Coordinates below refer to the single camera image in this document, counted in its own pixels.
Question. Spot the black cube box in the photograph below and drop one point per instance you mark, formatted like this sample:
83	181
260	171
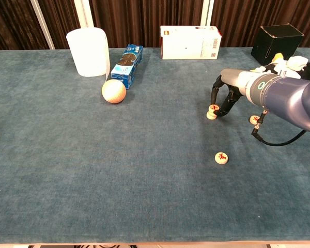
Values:
276	45

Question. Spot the dark brown curtain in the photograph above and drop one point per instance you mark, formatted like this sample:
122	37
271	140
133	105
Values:
144	20

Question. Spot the teal table cloth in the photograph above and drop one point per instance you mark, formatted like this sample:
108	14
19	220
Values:
93	168

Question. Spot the right robot arm blue grey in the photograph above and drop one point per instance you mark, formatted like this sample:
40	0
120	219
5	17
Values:
286	98

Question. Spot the penguin plush toy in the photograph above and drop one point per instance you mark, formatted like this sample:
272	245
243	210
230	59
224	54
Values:
295	64

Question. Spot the blue cookie box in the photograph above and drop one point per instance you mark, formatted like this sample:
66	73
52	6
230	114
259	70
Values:
126	68

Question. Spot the white metal frame post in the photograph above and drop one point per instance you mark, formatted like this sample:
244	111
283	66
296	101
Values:
42	23
83	13
207	13

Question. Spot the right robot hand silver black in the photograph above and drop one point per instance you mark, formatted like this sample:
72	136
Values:
232	80

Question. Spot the white cardboard box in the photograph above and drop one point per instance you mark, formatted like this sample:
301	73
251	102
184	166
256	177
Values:
188	44

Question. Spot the white toilet paper roll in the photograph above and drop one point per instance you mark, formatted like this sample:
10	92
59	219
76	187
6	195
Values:
89	51

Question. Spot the orange ball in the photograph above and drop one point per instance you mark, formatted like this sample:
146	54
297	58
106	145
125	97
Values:
114	91

